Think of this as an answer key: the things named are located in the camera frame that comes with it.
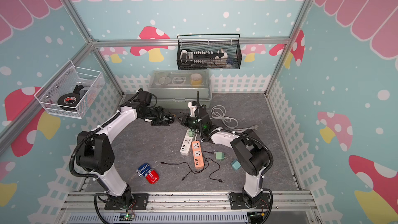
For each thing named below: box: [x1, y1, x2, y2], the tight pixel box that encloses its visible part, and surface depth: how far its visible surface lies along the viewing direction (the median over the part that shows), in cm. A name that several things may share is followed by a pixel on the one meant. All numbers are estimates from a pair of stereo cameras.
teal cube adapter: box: [231, 159, 241, 171], surface depth 85 cm
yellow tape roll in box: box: [190, 73, 203, 86], surface depth 107 cm
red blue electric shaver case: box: [136, 162, 160, 185], surface depth 82 cm
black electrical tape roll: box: [57, 93, 81, 111], surface depth 71 cm
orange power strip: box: [191, 140, 205, 170], surface depth 89 cm
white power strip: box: [179, 129, 194, 156], surface depth 93 cm
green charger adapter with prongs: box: [215, 151, 226, 161], surface depth 89 cm
